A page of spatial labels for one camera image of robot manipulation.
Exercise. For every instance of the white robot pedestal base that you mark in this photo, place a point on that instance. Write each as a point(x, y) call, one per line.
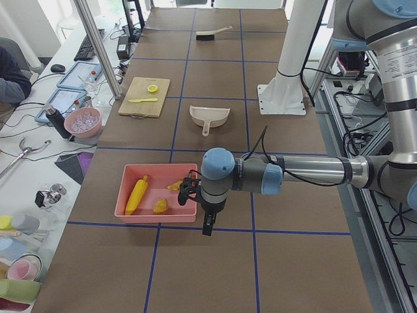
point(283, 95)

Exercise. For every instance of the brown toy potato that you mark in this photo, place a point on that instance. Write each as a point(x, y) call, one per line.
point(161, 207)

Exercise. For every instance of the pink plastic bin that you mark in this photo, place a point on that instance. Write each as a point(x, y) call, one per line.
point(160, 176)

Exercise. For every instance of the beige hand brush black bristles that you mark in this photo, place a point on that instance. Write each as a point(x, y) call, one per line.
point(210, 35)

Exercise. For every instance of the bamboo cutting board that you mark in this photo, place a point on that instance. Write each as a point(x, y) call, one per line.
point(137, 90)

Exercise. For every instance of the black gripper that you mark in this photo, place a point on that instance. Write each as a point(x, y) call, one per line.
point(210, 207)

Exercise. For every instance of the black computer mouse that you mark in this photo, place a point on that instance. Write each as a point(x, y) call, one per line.
point(57, 68)

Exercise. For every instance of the yellow plastic toy knife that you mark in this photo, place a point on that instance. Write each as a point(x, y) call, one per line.
point(141, 100)

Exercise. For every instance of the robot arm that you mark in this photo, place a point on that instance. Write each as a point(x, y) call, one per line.
point(389, 29)

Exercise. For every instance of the blue framed tablet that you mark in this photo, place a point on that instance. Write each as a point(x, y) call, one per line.
point(67, 100)
point(78, 74)

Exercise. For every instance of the black water bottle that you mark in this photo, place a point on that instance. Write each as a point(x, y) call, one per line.
point(56, 118)

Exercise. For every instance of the beige plastic dustpan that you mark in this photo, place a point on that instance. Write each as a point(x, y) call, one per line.
point(208, 118)

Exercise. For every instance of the pink bowl with ice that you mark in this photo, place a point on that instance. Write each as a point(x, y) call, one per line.
point(84, 122)

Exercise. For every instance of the pink cup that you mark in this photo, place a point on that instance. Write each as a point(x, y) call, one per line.
point(27, 267)

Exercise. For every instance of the black keyboard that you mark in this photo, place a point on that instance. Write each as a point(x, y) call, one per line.
point(85, 51)

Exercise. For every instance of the green cup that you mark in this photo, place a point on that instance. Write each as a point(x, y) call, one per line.
point(20, 291)

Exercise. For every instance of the seated person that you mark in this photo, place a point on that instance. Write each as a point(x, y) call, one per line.
point(15, 86)

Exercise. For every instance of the yellow toy lemon slices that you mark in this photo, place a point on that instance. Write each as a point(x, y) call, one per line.
point(152, 88)

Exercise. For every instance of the aluminium frame post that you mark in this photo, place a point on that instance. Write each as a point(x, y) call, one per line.
point(100, 51)

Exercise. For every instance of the tan toy ginger root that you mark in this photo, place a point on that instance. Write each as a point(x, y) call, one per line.
point(175, 186)

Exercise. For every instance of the yellow toy corn cob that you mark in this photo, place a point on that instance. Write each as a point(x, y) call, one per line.
point(136, 195)

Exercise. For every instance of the black power adapter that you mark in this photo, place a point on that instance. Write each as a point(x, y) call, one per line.
point(123, 48)

